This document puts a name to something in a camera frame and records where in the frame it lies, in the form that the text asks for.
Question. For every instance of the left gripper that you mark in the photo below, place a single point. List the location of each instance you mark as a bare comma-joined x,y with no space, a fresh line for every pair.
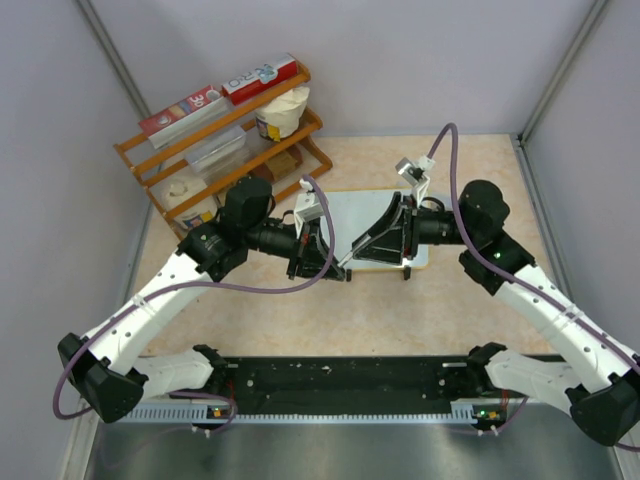
312,254

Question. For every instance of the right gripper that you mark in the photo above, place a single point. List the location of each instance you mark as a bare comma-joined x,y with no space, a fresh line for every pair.
391,241

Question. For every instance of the white whiteboard yellow frame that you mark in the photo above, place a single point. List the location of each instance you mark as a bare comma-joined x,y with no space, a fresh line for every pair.
353,213

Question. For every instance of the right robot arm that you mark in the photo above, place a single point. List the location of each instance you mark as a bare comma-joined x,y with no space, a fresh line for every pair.
597,382

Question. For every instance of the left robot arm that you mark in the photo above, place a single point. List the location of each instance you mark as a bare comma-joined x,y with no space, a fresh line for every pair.
106,366

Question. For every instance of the brown sponge block right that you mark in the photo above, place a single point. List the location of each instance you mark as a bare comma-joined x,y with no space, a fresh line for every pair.
279,166

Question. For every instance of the orange wooden shelf rack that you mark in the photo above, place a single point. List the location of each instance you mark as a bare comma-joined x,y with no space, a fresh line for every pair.
152,167

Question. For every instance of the clear plastic box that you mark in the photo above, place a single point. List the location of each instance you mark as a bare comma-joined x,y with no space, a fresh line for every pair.
224,152

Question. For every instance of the white bag upper container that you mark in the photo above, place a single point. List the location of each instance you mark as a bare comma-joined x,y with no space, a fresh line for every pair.
280,118

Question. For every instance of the white bag container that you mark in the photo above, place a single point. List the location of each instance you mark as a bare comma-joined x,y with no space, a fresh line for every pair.
280,118
180,188

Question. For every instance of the white bag lower container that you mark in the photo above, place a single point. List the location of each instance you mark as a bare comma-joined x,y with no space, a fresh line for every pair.
180,188

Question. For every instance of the red foil wrap box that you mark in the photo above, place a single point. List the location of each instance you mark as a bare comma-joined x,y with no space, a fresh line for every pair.
167,125

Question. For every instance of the red white long box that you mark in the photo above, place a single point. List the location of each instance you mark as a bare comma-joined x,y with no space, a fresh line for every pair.
259,79

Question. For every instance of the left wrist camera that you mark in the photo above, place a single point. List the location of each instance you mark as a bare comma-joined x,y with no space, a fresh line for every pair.
307,206

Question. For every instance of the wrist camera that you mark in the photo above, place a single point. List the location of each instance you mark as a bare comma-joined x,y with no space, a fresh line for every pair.
307,206
417,174

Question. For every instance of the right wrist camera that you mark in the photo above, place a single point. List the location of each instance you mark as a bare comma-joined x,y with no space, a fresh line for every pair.
417,174

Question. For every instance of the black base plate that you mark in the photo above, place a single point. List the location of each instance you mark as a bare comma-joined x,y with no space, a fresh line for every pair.
387,385

